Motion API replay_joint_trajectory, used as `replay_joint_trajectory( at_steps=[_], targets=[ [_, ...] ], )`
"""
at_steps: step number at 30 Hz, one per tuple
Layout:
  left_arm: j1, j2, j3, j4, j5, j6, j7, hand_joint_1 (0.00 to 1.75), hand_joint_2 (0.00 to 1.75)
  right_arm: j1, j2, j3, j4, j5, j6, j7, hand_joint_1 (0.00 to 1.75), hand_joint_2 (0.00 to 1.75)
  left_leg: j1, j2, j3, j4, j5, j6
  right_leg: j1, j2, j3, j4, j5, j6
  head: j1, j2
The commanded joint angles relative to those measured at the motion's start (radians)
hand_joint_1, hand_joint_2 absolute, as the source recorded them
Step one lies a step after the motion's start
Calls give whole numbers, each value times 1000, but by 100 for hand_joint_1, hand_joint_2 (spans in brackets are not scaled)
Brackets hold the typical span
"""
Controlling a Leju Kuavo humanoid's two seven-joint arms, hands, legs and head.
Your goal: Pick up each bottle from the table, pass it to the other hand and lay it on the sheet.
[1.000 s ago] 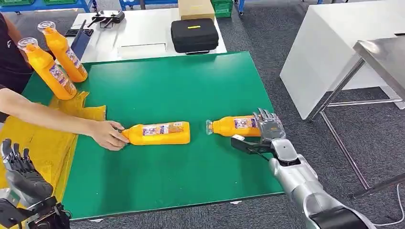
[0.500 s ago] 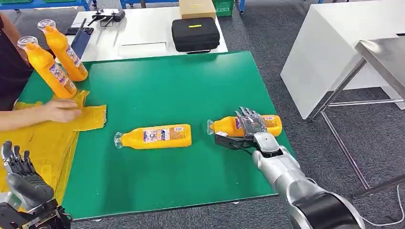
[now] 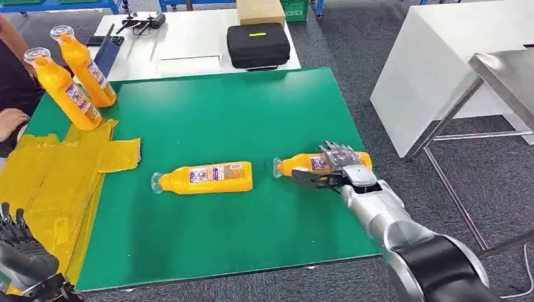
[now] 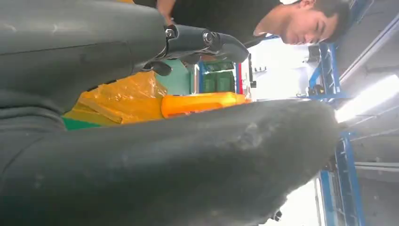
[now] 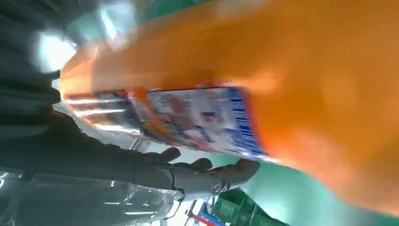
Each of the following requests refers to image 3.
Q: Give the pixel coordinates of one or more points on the black carrying case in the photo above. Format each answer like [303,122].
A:
[258,46]

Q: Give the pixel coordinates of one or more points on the white desk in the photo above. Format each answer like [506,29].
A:
[425,62]

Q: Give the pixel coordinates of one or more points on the white table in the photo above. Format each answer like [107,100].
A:
[187,37]

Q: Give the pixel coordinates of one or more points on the cardboard box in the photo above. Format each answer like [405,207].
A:
[260,11]

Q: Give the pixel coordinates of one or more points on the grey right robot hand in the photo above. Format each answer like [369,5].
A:
[344,156]

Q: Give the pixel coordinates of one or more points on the steel bench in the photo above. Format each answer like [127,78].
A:
[509,75]

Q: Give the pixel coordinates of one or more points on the orange drink bottle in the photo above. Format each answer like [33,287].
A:
[298,163]
[79,58]
[179,183]
[58,87]

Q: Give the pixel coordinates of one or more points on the person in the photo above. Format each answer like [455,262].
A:
[12,87]

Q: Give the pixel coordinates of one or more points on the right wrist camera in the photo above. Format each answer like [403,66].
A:
[311,178]

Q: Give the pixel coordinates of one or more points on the black phone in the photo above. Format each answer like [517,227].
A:
[95,41]

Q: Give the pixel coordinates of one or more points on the blue rack frame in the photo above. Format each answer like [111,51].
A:
[179,4]
[54,6]

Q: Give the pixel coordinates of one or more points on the white paper sheet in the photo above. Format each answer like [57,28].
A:
[190,66]

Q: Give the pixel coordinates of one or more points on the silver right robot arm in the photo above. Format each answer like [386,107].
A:
[400,233]

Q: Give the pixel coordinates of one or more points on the yellow plastic sheet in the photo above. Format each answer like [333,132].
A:
[46,179]

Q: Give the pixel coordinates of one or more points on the black handheld device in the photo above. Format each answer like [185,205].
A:
[146,21]

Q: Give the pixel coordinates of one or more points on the green mat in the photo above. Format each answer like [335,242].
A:
[208,125]

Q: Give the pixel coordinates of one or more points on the green crate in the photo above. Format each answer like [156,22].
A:
[295,10]

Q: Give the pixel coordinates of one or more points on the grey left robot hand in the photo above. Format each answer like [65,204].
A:
[25,258]

